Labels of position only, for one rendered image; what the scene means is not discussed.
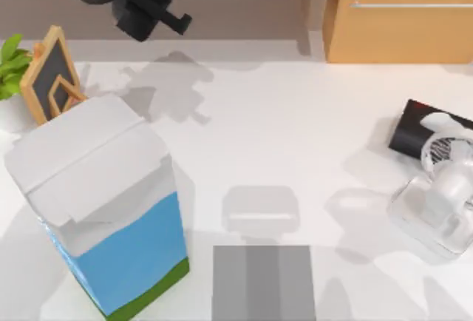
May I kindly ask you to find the wooden framed blackboard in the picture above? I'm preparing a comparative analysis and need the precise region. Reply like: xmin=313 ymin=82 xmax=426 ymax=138
xmin=19 ymin=24 xmax=90 ymax=126

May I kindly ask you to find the green plant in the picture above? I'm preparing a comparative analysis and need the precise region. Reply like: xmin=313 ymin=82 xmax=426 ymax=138
xmin=0 ymin=33 xmax=35 ymax=102

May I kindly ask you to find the white plant pot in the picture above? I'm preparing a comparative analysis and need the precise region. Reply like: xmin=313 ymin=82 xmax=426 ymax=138
xmin=0 ymin=95 xmax=39 ymax=134

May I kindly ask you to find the white blue green milk carton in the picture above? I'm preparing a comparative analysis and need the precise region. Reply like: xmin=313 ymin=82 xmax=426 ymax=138
xmin=4 ymin=93 xmax=191 ymax=318

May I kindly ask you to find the wooden cupboard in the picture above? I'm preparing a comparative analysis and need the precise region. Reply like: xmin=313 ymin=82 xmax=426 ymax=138
xmin=322 ymin=0 xmax=473 ymax=64

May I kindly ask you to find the wooden drawer front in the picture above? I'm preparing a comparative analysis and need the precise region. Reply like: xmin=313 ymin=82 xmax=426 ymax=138
xmin=345 ymin=0 xmax=473 ymax=64

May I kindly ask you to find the black and white box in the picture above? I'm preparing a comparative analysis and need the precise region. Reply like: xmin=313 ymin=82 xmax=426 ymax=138
xmin=387 ymin=98 xmax=473 ymax=160

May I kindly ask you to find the white desk fan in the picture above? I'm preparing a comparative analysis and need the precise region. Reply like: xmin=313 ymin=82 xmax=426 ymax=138
xmin=385 ymin=129 xmax=473 ymax=260

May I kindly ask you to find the long metal handle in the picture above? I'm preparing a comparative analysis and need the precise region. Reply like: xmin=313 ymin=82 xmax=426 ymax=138
xmin=350 ymin=0 xmax=473 ymax=10

